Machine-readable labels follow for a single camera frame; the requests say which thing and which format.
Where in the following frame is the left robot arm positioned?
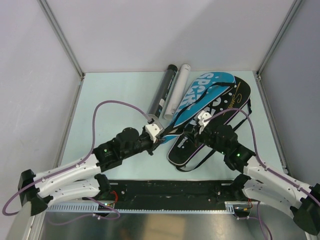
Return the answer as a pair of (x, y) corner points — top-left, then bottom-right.
(18, 123), (169, 216)

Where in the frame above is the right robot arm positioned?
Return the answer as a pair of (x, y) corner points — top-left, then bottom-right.
(188, 124), (320, 236)

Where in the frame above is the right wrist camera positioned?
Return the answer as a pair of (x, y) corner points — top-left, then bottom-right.
(195, 110), (212, 133)

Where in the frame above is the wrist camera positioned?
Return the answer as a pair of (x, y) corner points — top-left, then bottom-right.
(144, 118), (164, 143)
(195, 110), (212, 133)

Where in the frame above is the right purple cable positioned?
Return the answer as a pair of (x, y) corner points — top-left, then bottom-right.
(202, 108), (313, 240)

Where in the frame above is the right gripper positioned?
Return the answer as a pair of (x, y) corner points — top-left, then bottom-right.
(182, 124), (227, 156)

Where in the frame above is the black shuttlecock tube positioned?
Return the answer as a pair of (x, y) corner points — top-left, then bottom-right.
(148, 64), (178, 119)

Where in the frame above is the black sport racket bag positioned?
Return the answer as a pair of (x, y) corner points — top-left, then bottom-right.
(166, 76), (252, 173)

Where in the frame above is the blue racket bag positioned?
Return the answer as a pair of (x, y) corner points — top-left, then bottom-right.
(161, 71), (236, 143)

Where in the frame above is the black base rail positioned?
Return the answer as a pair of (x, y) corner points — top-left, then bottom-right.
(94, 180), (248, 211)

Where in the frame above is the white shuttlecock tube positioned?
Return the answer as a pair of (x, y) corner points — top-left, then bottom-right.
(163, 64), (191, 121)

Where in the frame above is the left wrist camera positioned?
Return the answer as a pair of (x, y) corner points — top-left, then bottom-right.
(144, 118), (164, 143)

